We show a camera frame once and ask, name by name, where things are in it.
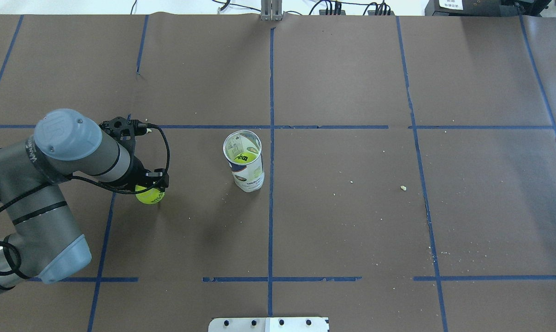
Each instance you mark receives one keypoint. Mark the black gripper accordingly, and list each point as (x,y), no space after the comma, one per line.
(137,172)

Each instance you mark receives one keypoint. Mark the yellow tennis ball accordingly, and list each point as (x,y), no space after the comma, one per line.
(152,196)

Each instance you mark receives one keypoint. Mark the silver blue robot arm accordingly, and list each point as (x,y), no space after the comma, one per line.
(47,242)

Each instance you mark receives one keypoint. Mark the clear tennis ball can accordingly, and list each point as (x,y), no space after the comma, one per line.
(243,151)

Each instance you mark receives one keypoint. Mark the tennis ball inside can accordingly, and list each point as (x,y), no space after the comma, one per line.
(245,158)

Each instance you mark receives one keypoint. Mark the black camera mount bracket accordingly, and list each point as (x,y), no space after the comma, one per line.
(125,131)

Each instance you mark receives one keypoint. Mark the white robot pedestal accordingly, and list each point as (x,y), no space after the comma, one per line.
(270,324)

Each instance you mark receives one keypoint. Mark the aluminium frame post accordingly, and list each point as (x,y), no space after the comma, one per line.
(271,10)

